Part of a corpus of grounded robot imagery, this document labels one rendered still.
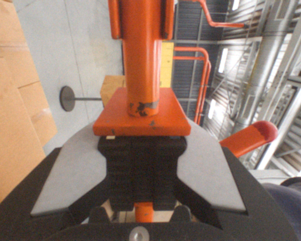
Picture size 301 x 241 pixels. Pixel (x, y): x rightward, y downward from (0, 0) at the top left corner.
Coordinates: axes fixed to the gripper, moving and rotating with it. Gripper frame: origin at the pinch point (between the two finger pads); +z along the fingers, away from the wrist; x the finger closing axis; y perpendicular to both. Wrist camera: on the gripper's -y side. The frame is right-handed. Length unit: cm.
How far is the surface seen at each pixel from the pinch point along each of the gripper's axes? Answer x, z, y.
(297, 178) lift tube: 36.1, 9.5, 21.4
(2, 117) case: -29.4, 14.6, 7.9
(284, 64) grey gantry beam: 187, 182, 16
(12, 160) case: -29.4, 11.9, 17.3
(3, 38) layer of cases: -69, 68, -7
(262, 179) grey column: 139, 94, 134
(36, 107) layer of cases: -69, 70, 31
